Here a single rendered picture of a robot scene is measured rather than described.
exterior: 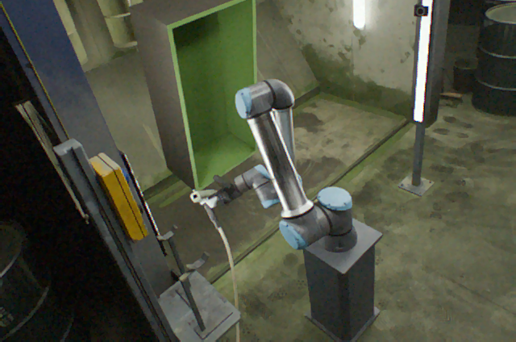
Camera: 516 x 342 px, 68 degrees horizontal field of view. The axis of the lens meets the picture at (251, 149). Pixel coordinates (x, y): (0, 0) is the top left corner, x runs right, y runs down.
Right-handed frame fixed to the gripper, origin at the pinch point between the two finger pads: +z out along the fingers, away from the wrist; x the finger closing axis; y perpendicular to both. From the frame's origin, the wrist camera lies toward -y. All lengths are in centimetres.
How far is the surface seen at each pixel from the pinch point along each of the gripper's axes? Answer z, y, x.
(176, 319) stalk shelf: 16, 39, -52
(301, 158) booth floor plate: -55, -4, 153
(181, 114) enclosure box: -8, -51, 12
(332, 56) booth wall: -135, -85, 208
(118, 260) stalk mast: 5, 11, -89
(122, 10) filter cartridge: 7, -163, 66
